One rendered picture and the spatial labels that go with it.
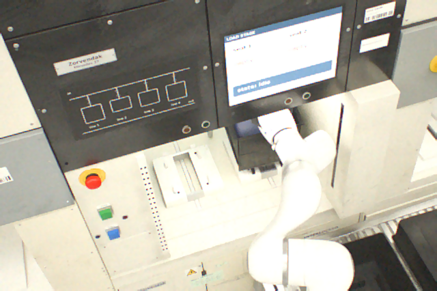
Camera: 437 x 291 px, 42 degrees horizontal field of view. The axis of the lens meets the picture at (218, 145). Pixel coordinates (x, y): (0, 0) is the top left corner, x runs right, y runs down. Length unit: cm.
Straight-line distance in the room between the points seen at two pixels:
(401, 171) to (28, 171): 118
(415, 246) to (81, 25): 124
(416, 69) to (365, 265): 69
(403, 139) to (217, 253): 70
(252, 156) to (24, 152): 82
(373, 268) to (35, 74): 124
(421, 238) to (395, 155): 28
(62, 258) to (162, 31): 79
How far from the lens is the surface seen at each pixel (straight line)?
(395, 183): 199
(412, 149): 188
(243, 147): 182
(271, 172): 198
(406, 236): 192
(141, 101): 129
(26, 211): 150
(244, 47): 128
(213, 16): 120
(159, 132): 137
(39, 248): 164
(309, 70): 140
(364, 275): 192
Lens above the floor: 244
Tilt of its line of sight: 48 degrees down
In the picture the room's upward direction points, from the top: 6 degrees counter-clockwise
